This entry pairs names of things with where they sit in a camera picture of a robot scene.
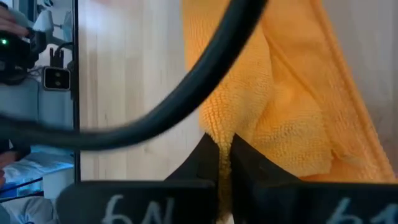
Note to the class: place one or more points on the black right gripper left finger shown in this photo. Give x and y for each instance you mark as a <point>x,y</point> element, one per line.
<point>155,202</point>

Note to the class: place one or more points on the orange microfiber towel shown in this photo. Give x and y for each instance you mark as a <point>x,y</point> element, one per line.
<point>295,109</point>

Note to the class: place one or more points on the person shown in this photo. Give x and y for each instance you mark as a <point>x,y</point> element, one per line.
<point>25,208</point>

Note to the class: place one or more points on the person's hand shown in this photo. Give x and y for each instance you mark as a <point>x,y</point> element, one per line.
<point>9,23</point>

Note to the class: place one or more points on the black aluminium table frame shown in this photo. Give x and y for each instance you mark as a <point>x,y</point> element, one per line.
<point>75,46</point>

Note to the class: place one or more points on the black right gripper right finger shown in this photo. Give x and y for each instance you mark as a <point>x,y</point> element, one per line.
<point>280,202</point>

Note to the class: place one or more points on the small silver-rimmed camera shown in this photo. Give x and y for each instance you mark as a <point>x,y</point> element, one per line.
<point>56,78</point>

